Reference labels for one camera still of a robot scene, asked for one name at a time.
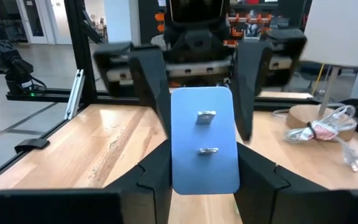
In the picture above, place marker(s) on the white cylindrical tube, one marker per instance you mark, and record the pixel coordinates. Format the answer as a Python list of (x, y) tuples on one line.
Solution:
[(340, 31)]

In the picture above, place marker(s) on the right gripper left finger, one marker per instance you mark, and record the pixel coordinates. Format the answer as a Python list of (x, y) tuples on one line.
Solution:
[(73, 207)]

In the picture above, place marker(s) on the black background robot arm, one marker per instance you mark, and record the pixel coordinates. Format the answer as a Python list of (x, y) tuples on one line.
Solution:
[(8, 59)]

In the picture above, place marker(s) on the rack with orange parts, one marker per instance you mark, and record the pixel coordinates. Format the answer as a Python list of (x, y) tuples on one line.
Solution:
[(253, 18)]

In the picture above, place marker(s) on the blue wall charger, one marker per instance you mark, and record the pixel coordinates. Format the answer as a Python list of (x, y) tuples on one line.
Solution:
[(204, 174)]

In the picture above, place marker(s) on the silver metal bracket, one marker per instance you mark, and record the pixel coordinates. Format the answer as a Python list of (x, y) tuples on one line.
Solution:
[(75, 93)]

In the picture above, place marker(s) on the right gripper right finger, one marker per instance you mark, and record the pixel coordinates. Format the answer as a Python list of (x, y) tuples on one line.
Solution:
[(291, 205)]

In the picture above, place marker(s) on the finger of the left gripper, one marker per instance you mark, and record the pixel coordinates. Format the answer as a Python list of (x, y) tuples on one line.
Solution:
[(250, 74), (149, 77)]

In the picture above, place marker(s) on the black table clamp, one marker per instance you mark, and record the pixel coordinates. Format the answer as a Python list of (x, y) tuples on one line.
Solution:
[(31, 144)]

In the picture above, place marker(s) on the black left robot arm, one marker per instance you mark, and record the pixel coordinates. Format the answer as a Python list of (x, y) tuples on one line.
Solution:
[(194, 12)]

